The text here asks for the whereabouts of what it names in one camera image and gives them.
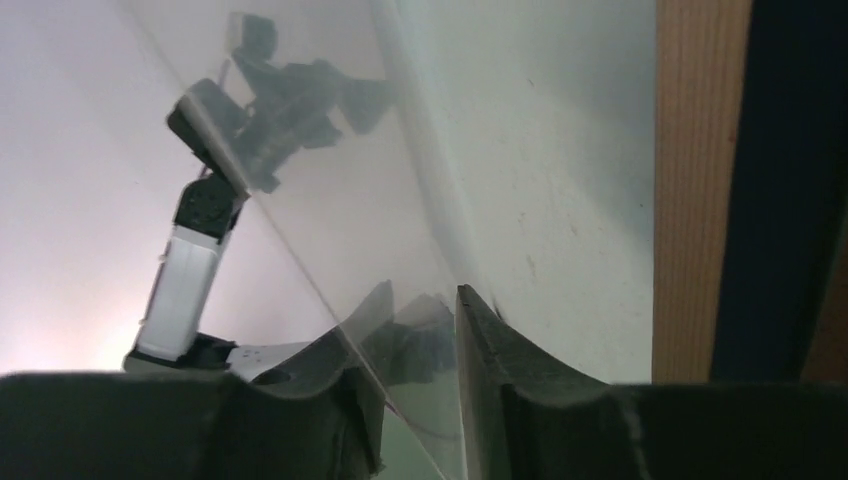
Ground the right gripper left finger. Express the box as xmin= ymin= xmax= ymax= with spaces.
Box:
xmin=0 ymin=279 xmax=396 ymax=480

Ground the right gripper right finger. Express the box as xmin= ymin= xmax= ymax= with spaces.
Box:
xmin=456 ymin=285 xmax=847 ymax=479

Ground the wooden picture frame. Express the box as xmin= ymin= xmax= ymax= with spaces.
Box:
xmin=652 ymin=1 xmax=847 ymax=384

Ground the clear glass pane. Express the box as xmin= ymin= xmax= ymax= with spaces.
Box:
xmin=128 ymin=1 xmax=485 ymax=479

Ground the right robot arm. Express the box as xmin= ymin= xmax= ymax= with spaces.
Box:
xmin=1 ymin=77 xmax=847 ymax=479

